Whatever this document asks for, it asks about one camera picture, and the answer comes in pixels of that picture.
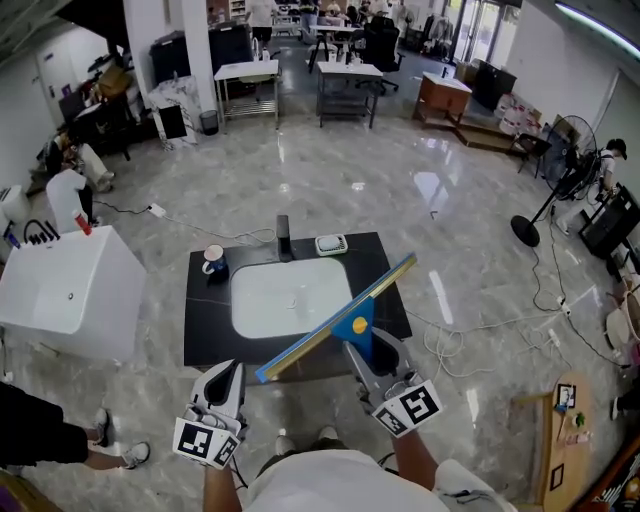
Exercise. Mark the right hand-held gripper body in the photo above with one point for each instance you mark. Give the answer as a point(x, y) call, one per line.
point(410, 407)

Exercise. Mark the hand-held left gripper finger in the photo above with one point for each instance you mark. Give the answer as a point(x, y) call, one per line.
point(242, 395)
point(207, 387)

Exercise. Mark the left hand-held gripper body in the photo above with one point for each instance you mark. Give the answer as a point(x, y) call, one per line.
point(200, 442)

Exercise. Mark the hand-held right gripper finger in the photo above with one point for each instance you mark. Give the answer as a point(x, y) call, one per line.
point(402, 357)
point(365, 377)

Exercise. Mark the blue squeegee with brass blade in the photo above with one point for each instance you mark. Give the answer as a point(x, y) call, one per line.
point(350, 332)

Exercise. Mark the person's right forearm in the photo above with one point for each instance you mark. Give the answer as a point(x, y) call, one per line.
point(415, 460)

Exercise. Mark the person's left forearm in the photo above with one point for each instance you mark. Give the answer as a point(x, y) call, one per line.
point(220, 490)

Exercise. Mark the black table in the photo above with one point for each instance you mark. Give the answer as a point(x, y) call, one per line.
point(210, 325)

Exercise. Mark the person's left shoe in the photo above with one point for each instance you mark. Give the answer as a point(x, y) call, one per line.
point(284, 445)

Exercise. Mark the person's shoe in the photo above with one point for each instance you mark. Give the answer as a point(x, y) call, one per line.
point(284, 445)
point(327, 434)

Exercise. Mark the person's right shoe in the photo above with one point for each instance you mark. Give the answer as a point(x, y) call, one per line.
point(327, 434)

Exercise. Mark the person's olive shorts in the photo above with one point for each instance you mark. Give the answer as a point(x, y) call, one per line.
point(332, 444)

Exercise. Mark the white sink basin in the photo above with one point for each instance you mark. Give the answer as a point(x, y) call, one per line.
point(280, 300)

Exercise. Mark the person's white shirt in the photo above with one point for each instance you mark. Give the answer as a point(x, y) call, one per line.
point(340, 485)

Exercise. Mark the blue and white mug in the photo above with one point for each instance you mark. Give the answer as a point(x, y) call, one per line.
point(216, 262)

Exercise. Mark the white soap dish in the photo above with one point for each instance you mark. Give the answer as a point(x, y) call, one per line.
point(345, 246)

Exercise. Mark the white soap bar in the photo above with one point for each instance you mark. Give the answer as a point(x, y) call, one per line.
point(330, 243)

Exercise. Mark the white power strip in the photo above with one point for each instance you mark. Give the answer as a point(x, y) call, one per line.
point(555, 337)
point(565, 305)
point(158, 210)

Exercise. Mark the black sink faucet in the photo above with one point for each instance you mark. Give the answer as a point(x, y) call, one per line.
point(285, 240)

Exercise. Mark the wooden side table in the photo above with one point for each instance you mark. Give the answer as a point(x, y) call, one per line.
point(570, 445)

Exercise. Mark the small green plant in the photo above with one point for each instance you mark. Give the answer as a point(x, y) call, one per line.
point(579, 419)

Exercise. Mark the white bathtub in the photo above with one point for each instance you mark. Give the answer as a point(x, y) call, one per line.
point(65, 290)

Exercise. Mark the red bottle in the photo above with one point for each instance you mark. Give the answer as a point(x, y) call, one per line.
point(82, 222)

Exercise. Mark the black bathtub faucet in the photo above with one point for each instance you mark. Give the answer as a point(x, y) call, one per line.
point(42, 232)

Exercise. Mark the wooden platform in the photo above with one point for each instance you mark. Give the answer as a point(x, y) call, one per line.
point(487, 135)

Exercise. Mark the blue bottle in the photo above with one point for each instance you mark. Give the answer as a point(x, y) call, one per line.
point(11, 236)

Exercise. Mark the black equipment cart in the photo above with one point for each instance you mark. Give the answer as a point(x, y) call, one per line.
point(612, 225)

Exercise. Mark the black standing fan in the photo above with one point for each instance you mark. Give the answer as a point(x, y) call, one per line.
point(570, 160)

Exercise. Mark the wooden cabinet with white top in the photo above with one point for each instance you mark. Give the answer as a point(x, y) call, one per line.
point(445, 97)

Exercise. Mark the black mesh trash bin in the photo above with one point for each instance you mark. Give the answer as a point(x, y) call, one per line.
point(209, 122)

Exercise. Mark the stack of white packages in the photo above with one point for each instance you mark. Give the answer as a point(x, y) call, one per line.
point(517, 115)

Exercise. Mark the white floor appliance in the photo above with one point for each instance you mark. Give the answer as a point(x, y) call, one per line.
point(12, 202)

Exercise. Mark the black low cabinet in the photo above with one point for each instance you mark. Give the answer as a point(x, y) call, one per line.
point(495, 85)

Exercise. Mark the white top metal table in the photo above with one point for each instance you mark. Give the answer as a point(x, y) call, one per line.
point(247, 70)
point(350, 70)

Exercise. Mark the marble pattern cabinet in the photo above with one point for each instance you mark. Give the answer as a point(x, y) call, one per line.
point(175, 95)

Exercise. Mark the black office chair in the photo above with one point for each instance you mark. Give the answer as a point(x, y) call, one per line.
point(382, 45)

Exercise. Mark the clothes rack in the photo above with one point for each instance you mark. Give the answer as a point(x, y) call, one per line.
point(440, 32)

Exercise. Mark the large black bin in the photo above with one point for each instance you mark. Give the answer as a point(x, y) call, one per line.
point(230, 47)
point(170, 57)

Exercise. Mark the white door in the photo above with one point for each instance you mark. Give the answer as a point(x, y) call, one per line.
point(52, 70)

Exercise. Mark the long ceiling light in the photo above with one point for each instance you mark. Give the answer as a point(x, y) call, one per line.
point(600, 22)

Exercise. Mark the black picture frame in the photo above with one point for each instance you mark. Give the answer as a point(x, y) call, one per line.
point(566, 395)
point(556, 477)

